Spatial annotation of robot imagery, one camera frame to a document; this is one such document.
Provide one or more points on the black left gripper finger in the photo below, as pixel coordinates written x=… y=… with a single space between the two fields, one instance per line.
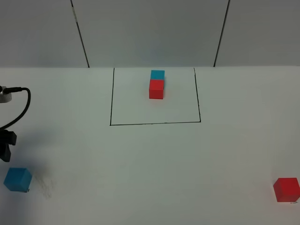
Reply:
x=7 y=138

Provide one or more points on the template red cube block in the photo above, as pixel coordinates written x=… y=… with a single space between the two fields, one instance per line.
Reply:
x=156 y=89

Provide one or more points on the template blue cube block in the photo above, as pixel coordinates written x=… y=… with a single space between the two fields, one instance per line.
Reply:
x=158 y=74

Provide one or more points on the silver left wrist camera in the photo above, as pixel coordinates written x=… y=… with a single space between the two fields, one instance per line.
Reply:
x=4 y=97

